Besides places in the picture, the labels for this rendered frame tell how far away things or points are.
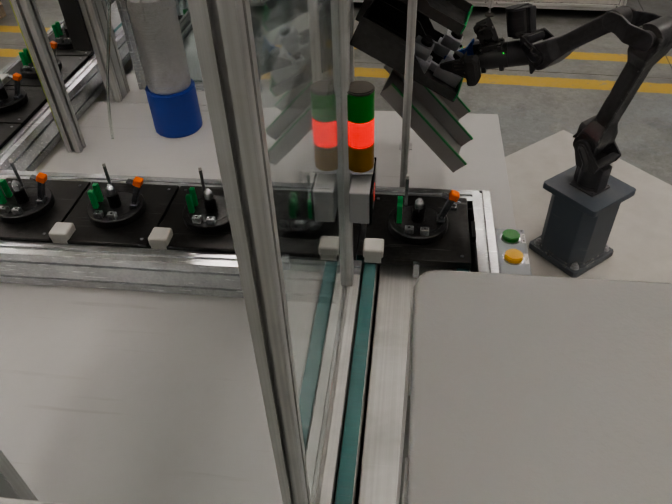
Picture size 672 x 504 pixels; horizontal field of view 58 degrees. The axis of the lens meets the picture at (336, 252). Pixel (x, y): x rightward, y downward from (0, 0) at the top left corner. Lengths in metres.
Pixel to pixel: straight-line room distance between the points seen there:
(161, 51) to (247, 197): 1.53
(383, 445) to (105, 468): 0.51
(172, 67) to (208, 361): 0.99
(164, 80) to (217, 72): 1.60
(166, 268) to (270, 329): 0.92
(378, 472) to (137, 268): 0.74
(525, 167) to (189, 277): 1.03
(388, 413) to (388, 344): 0.16
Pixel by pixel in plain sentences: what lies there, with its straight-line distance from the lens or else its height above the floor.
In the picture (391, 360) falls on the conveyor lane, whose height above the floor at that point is 0.92.
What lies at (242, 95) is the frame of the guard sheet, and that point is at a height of 1.70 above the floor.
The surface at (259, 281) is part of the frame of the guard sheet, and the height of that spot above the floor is 1.53.
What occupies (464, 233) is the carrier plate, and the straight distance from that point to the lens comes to 1.44.
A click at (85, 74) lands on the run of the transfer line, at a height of 0.96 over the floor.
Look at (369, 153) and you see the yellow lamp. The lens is 1.10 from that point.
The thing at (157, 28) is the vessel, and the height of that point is 1.22.
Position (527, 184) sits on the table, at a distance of 1.83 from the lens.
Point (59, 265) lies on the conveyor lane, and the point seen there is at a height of 0.93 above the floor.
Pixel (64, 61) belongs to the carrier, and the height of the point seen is 0.97.
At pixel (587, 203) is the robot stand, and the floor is 1.06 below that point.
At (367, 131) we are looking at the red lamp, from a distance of 1.07.
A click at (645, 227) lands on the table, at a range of 1.77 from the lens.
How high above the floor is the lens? 1.89
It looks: 42 degrees down
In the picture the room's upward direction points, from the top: 2 degrees counter-clockwise
